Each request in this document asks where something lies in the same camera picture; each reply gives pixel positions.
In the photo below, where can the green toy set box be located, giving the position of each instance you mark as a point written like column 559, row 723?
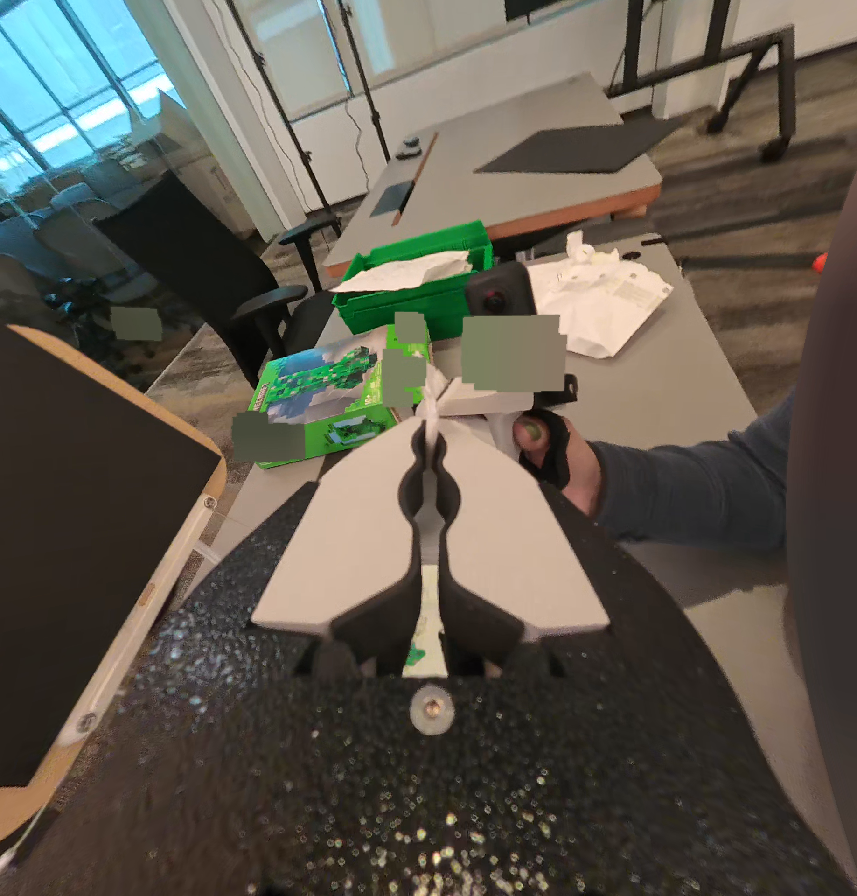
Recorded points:
column 316, row 378

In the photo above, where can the green plastic bin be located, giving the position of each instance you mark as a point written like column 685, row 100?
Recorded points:
column 400, row 315

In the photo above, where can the person's torso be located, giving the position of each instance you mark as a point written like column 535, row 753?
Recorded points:
column 841, row 490

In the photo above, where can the person's right hand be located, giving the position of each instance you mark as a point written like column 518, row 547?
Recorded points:
column 582, row 469

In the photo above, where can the black table mat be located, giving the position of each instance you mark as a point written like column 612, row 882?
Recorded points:
column 575, row 150

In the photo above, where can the white printed paper bag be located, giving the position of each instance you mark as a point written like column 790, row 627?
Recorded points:
column 596, row 315

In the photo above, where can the grey table with wooden edge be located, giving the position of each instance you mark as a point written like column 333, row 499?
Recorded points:
column 484, row 203

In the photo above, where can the grey desk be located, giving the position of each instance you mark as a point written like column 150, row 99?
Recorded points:
column 680, row 392

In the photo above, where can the crumpled white paper scrap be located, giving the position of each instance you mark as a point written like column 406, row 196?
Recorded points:
column 582, row 248

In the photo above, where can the small black device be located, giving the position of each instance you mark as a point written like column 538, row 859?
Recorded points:
column 408, row 147

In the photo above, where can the row of grey office chairs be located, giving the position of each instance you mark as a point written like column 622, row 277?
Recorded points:
column 64, row 231

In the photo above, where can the white instruction booklet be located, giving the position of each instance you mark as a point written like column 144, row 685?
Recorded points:
column 425, row 616

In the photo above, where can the dark rectangular pad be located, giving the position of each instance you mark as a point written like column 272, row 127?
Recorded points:
column 393, row 198

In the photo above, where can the black board with wooden edge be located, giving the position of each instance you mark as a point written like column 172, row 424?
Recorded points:
column 64, row 525

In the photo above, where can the black rolling screen stand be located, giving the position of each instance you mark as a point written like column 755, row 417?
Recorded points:
column 785, row 84

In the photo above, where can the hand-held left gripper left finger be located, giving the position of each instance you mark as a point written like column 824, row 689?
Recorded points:
column 330, row 560

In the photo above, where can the white paper sheet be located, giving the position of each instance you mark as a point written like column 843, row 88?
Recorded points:
column 400, row 274

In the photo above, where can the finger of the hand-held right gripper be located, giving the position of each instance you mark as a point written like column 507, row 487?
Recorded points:
column 498, row 404

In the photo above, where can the person's right forearm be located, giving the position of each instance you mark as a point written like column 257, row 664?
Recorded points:
column 680, row 483

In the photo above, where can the black light stand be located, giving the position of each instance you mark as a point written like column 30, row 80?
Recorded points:
column 288, row 126
column 365, row 84

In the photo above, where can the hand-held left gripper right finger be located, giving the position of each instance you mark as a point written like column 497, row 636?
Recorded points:
column 519, row 560

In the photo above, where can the black office chair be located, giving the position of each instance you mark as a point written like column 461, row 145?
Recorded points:
column 183, row 259

